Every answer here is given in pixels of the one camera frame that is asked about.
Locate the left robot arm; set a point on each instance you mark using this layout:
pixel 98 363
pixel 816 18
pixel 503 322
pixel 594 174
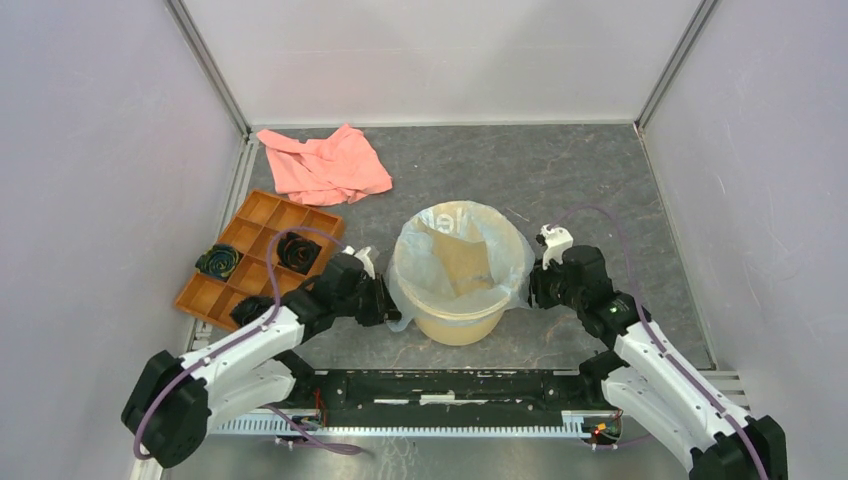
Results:
pixel 252 351

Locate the orange compartment tray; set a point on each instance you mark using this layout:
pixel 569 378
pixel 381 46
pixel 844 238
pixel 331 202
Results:
pixel 251 231

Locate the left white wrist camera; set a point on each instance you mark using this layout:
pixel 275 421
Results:
pixel 367 256

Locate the yellow trash bin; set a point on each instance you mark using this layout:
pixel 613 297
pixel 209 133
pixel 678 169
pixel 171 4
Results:
pixel 465 303

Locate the black bag roll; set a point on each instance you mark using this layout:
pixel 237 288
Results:
pixel 250 308
pixel 297 253

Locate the dark bag roll left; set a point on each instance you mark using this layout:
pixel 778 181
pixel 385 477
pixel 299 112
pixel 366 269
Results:
pixel 219 262

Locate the black bag roll upper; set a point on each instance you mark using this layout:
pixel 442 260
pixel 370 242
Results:
pixel 297 253

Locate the black bag roll lower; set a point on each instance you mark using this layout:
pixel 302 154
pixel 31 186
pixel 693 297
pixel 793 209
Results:
pixel 250 308

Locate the pink cloth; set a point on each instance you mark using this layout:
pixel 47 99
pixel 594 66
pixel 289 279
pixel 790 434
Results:
pixel 342 168

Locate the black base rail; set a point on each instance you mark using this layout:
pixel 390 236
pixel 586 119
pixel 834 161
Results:
pixel 387 401

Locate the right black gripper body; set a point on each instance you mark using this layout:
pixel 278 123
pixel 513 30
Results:
pixel 546 287

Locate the blue plastic trash bag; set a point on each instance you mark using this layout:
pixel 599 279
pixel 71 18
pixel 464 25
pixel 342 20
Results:
pixel 412 270

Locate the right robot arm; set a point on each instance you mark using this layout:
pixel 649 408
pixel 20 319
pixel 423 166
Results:
pixel 642 374

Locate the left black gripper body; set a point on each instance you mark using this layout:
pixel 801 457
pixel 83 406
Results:
pixel 369 309

